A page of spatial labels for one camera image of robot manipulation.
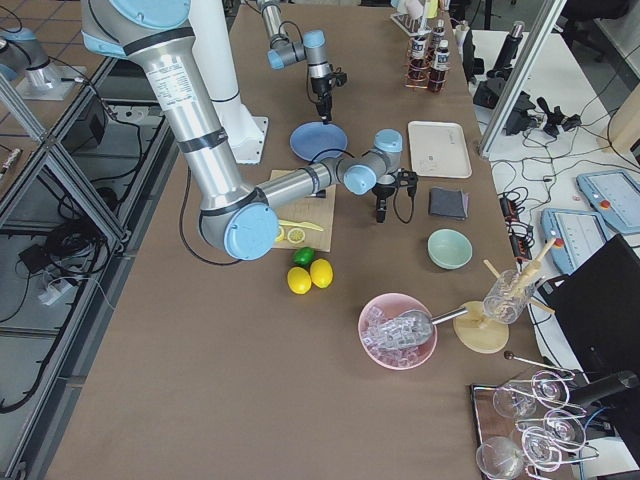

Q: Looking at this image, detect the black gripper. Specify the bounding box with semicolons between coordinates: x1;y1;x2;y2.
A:
372;174;396;223
310;74;333;123

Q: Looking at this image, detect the blue plate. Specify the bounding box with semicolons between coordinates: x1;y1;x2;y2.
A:
289;121;348;162

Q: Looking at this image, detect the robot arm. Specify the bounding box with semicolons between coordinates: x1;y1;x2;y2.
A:
256;1;338;124
81;1;402;260

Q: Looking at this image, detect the wooden cutting board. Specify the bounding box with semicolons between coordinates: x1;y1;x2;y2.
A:
262;169;336;252

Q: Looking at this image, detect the grey folded cloth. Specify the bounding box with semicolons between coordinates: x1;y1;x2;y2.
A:
429;187;469;220

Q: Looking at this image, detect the green bowl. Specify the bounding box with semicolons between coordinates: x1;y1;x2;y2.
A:
427;229;473;270

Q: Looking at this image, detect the cream rabbit tray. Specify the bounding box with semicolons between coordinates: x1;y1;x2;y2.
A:
407;120;472;179

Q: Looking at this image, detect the yellow plastic knife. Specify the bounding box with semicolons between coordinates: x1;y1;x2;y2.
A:
279;219;324;232

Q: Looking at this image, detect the yellow lemon upper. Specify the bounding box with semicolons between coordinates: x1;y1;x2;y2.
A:
309;259;334;289

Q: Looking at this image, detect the yellow lemon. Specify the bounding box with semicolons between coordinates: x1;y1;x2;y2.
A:
287;266;312;295
309;259;334;289

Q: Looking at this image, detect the lemon slice lower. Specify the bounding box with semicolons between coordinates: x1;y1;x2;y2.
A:
286;227;306;245

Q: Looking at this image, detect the lemon slice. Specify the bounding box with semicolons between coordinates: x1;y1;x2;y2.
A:
275;226;287;244
286;227;306;245

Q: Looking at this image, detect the green lime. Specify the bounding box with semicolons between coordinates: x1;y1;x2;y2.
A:
293;247;316;267

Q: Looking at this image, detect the bottle white cap middle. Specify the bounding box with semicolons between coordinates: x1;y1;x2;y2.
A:
407;35;428;84

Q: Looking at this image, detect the bottle white cap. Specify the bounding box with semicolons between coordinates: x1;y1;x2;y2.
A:
431;19;445;49
407;35;428;84
428;39;450;93

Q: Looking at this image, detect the pink bowl of ice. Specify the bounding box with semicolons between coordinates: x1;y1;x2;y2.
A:
358;293;438;370

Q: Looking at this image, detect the lemon slice upper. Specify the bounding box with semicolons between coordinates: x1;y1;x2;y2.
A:
275;226;287;244

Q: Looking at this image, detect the yellow lemon lower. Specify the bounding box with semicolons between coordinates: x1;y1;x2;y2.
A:
287;266;312;295

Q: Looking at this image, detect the steel ice scoop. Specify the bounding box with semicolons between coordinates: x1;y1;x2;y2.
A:
395;307;468;348

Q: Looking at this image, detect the bottle white cap top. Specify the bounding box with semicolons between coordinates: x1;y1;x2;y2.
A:
428;39;450;93

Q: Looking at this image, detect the pink cup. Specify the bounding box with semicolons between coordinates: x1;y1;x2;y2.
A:
404;0;424;20

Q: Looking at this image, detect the bottle white cap right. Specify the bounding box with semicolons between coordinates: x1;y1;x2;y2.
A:
431;19;445;49

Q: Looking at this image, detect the yellow cup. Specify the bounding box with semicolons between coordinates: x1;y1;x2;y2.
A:
425;0;439;19

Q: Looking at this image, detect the glass cup on stand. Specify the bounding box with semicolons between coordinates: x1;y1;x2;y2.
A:
482;270;535;325

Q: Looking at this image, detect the wooden cup stand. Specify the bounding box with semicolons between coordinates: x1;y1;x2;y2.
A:
453;238;559;354

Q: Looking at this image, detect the teach pendant left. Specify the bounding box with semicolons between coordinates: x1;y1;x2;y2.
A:
540;208;613;274

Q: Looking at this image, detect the teach pendant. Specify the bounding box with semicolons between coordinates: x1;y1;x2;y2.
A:
540;208;613;274
576;170;639;235

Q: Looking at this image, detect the teach pendant right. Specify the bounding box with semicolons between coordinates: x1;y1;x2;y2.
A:
576;170;639;235

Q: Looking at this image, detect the black laptop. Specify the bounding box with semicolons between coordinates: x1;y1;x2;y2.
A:
539;234;639;380

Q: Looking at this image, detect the wine glass rack tray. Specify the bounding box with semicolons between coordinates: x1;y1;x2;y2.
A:
473;370;599;479

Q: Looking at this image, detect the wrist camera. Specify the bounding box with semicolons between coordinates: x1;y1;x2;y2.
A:
396;170;418;189
332;70;348;88

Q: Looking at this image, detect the copper wire bottle rack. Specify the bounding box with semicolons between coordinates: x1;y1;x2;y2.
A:
404;31;444;89

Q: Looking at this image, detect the white wire cup rack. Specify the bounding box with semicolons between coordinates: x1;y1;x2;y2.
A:
390;0;440;36

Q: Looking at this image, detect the aluminium frame post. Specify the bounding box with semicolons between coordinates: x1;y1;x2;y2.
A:
478;0;566;160

